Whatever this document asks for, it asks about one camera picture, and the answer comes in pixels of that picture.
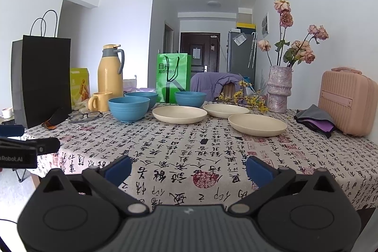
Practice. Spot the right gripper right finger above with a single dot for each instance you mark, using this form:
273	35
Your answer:
271	183

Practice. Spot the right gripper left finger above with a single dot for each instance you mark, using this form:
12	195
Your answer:
105	182

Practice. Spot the cream plate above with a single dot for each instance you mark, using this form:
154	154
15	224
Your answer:
257	125
179	114
224	110

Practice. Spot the blue bowl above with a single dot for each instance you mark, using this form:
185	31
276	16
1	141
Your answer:
190	98
152	96
128	108

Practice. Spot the black orange glasses case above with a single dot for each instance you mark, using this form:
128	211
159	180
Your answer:
60	115

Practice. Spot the calligraphy print tablecloth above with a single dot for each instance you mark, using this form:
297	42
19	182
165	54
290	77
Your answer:
204	163

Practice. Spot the grey purple folded cloth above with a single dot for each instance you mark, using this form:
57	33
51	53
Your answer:
316	119

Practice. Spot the yellow mug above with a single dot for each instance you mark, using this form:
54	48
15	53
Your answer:
99	101

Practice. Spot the yellow flower branch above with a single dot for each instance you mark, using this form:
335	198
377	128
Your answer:
246	97

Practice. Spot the black paper bag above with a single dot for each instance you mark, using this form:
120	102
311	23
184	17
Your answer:
40	77

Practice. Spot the yellow-green snack box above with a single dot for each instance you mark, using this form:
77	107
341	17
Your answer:
79	86

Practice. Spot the wooden chair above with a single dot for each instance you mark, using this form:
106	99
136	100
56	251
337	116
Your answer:
229	90

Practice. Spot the pink textured vase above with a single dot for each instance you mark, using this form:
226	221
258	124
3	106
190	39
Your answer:
279	88

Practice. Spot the yellow thermos jug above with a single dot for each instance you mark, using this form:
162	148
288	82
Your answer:
110	70

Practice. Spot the purple jacket on chair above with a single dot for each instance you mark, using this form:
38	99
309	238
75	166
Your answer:
212	83

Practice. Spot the pink small suitcase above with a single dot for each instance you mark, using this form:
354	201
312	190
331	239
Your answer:
350	98

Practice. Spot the green shopping bag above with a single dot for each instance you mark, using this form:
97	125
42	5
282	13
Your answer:
173	74

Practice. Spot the grey refrigerator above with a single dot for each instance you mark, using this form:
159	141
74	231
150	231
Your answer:
241	52

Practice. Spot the dark entrance door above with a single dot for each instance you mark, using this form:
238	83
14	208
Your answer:
204	49

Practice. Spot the ceiling lamp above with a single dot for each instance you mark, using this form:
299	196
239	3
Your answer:
215	4

